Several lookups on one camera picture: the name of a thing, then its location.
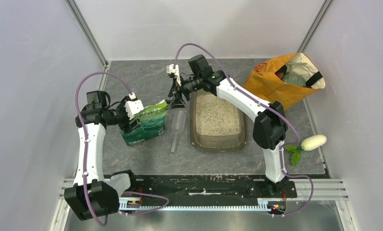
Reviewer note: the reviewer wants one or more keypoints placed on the aluminium frame post right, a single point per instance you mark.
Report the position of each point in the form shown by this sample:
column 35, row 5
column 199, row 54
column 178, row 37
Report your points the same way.
column 315, row 24

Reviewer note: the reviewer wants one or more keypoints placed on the black bag clip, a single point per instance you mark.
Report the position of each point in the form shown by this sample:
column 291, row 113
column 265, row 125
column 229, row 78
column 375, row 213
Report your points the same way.
column 172, row 100

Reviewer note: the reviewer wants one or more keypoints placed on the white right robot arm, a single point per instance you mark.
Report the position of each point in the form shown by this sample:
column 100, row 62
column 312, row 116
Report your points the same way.
column 269, row 130

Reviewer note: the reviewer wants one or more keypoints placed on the aluminium frame post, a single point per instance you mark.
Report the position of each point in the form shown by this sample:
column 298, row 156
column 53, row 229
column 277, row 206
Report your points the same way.
column 315, row 24
column 86, row 31

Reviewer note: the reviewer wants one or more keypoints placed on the orange paper tote bag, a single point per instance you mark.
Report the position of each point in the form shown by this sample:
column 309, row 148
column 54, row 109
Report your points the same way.
column 265, row 82

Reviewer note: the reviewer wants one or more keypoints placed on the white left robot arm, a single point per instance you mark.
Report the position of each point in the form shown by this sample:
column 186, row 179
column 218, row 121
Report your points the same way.
column 91, row 195

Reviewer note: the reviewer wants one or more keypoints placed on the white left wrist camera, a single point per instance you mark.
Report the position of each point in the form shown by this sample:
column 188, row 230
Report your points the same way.
column 133, row 106

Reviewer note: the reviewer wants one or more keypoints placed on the aluminium frame post left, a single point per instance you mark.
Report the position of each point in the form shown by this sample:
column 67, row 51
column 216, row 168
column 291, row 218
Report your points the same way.
column 86, row 31

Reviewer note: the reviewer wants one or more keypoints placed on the green cat litter bag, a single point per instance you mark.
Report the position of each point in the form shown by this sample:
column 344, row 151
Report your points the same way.
column 152, row 120

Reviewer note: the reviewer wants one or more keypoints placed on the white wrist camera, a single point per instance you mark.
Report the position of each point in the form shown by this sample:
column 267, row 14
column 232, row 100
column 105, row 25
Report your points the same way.
column 133, row 106
column 173, row 71

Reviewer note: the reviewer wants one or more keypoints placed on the brown translucent litter box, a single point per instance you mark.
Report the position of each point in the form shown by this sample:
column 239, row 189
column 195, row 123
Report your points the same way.
column 216, row 125

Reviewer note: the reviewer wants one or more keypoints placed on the green knitted ball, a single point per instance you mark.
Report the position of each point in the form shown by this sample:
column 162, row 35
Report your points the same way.
column 294, row 79

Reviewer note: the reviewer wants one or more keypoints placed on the white toothed cable strip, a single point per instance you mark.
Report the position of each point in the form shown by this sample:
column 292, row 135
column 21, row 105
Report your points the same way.
column 126, row 205

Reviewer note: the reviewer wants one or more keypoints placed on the white toy radish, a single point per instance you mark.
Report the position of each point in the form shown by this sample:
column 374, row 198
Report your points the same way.
column 307, row 145

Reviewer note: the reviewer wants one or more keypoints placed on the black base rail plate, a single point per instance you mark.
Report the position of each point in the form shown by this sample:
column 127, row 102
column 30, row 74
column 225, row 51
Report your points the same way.
column 155, row 199

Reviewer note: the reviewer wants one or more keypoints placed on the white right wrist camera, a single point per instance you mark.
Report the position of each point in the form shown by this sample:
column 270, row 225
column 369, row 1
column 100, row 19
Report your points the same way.
column 173, row 71

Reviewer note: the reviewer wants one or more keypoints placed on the aluminium front frame rail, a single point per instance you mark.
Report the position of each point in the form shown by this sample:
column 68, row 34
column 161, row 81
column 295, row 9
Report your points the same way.
column 319, row 188

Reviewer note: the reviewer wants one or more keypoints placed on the clear plastic scoop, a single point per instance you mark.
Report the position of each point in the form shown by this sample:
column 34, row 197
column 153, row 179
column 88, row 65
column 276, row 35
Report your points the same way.
column 178, row 125

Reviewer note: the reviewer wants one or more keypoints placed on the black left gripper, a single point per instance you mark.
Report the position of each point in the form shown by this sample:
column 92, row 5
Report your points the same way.
column 125, row 126

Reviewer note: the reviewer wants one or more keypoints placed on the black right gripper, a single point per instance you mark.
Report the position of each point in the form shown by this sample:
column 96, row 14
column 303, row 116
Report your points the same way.
column 178, row 94

